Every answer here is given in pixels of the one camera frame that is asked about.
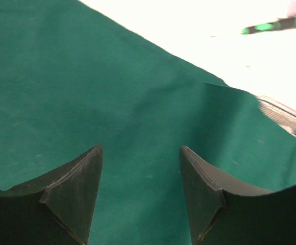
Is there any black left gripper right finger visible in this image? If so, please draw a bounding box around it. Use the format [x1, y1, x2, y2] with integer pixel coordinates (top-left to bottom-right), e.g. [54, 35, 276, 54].
[179, 146, 296, 244]

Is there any metal mesh instrument tray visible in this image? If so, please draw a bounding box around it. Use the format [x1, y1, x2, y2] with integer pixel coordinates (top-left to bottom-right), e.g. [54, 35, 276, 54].
[257, 96, 296, 137]

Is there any dark green surgical drape cloth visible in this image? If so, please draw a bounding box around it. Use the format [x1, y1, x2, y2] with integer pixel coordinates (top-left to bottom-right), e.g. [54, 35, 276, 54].
[0, 1, 296, 244]

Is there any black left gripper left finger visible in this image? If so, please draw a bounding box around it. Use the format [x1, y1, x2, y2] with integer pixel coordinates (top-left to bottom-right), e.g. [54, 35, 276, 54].
[0, 145, 103, 244]

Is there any green black screwdriver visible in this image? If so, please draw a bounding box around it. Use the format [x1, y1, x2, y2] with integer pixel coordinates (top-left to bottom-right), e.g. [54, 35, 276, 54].
[241, 15, 296, 35]

